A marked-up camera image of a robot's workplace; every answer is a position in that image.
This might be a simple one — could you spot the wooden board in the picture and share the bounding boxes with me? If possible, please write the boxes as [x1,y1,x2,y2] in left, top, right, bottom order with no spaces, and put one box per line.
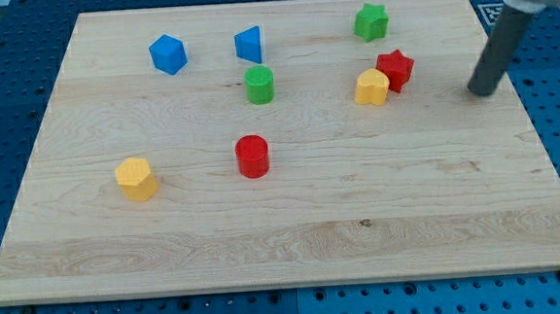
[0,0,560,306]

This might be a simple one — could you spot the blue triangle block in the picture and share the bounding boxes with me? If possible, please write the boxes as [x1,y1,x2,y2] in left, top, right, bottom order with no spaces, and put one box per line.
[233,26,263,64]

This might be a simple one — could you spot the green star block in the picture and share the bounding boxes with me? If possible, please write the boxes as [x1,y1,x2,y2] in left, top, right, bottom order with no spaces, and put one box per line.
[353,3,389,43]

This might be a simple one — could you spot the yellow hexagon block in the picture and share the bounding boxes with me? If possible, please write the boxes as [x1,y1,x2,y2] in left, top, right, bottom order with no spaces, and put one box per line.
[115,157,158,202]

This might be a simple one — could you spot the fiducial marker tag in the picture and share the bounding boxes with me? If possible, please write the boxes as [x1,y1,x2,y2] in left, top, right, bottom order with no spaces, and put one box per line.
[477,2,504,26]

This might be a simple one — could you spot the green cylinder block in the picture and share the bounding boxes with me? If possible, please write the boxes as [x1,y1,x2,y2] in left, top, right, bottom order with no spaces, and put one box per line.
[244,65,275,105]

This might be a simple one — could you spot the red cylinder block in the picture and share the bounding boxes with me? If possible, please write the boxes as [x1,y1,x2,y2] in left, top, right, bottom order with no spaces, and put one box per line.
[234,134,270,179]

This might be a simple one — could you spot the blue cube block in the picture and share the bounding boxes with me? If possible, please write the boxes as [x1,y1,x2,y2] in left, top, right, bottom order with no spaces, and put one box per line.
[149,34,188,75]

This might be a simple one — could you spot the yellow heart block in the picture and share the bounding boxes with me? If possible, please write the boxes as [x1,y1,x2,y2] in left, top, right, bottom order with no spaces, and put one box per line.
[354,68,390,106]

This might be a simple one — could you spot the red star block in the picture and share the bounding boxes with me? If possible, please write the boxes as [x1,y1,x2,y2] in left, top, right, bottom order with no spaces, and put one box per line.
[375,50,414,93]

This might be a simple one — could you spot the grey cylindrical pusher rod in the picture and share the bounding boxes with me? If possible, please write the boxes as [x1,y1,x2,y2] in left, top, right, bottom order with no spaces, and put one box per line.
[468,5,534,97]

